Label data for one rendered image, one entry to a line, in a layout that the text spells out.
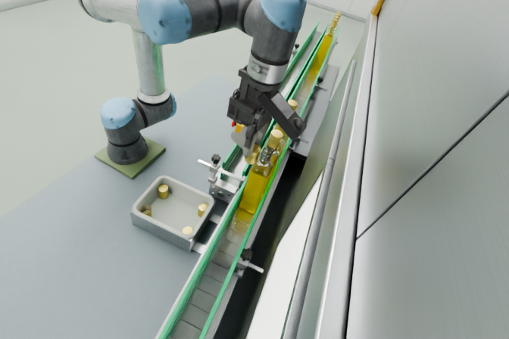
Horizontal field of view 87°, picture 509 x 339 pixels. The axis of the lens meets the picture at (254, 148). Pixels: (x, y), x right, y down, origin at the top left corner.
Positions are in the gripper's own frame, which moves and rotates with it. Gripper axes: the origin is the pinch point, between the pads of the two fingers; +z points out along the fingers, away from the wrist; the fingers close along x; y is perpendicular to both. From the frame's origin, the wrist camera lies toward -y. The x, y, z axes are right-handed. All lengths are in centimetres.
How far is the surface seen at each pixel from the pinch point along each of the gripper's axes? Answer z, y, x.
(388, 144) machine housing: -28.9, -21.4, 15.9
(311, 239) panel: -14.7, -20.1, 22.6
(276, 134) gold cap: 1.1, -1.1, -10.7
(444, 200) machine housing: -35, -24, 29
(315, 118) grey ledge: 29, -1, -68
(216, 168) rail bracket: 20.5, 12.0, -3.9
